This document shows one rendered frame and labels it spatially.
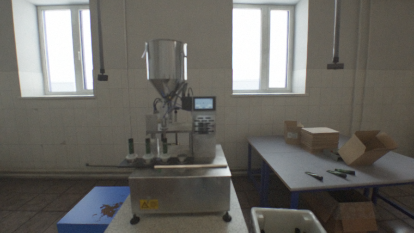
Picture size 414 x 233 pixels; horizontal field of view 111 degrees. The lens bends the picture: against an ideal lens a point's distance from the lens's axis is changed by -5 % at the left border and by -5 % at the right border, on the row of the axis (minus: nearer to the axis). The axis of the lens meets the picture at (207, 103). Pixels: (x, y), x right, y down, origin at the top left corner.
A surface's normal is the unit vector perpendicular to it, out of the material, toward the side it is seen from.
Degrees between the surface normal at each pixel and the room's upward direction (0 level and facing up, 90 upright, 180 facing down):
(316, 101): 90
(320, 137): 90
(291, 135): 90
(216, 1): 90
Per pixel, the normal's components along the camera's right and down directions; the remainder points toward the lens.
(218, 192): 0.04, 0.11
